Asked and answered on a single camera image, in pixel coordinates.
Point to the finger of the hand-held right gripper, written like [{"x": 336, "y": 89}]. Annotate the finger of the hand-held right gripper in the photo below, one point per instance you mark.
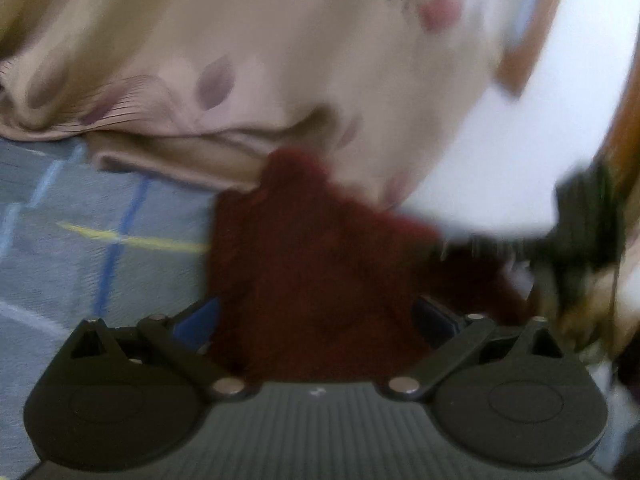
[{"x": 495, "y": 249}]

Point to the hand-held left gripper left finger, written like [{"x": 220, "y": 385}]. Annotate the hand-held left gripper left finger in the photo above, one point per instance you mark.
[{"x": 200, "y": 321}]

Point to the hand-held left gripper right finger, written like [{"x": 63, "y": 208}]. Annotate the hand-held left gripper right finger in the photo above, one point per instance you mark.
[{"x": 436, "y": 318}]

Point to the maroon knitted sweater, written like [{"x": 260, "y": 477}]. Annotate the maroon knitted sweater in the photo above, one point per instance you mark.
[{"x": 320, "y": 270}]

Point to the person's right hand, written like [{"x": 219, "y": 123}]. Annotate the person's right hand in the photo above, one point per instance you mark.
[{"x": 600, "y": 300}]

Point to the brown wooden door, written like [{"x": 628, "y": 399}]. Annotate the brown wooden door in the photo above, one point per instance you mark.
[{"x": 627, "y": 125}]

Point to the blue plaid bed sheet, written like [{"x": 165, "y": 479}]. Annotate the blue plaid bed sheet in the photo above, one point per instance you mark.
[{"x": 75, "y": 260}]

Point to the beige leaf print curtain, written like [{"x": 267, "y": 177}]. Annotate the beige leaf print curtain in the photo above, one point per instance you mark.
[{"x": 210, "y": 60}]

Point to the wooden window frame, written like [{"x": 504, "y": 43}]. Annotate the wooden window frame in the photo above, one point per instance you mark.
[{"x": 520, "y": 67}]

